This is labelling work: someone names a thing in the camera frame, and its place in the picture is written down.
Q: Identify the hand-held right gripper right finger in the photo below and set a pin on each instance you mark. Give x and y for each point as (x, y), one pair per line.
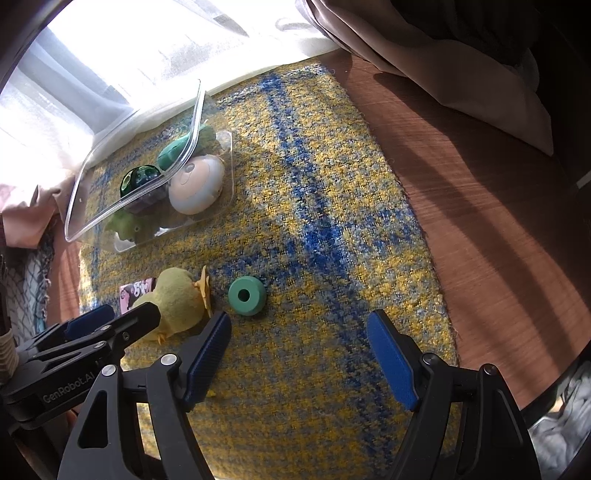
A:
(392, 360)

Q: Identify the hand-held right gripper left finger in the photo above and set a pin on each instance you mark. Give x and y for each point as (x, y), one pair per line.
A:
(207, 360)

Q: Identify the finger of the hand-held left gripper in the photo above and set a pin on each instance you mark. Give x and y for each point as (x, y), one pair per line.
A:
(134, 323)
(90, 318)

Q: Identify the pink tissue packet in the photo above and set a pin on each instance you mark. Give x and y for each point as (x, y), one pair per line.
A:
(136, 293)

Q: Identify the yellow chick plush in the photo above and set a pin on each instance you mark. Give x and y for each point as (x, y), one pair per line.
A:
(178, 300)

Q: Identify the green frog toy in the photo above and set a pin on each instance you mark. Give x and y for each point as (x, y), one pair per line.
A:
(131, 226)

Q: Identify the clear plastic container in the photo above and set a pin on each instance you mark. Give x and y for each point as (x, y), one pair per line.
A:
(92, 198)

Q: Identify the green black ball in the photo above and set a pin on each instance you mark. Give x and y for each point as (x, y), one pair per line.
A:
(138, 180)

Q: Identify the white round device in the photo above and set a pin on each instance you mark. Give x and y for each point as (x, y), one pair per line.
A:
(198, 184)

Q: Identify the teal star plush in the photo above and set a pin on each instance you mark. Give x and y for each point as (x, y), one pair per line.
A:
(173, 154)

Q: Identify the checked fringed cloth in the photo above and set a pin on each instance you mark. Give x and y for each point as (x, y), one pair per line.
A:
(32, 286)

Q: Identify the pink curtain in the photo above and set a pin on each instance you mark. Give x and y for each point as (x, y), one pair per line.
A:
(23, 212)

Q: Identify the yellow blue plaid mat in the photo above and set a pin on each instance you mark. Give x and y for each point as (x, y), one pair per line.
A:
(323, 254)

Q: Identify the grey white cloth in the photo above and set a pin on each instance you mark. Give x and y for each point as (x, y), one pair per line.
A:
(554, 429)

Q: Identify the white sheer curtain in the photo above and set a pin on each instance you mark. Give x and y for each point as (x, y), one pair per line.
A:
(115, 55)

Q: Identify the beige heavy curtain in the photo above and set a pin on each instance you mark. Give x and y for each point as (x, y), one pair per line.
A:
(438, 55)

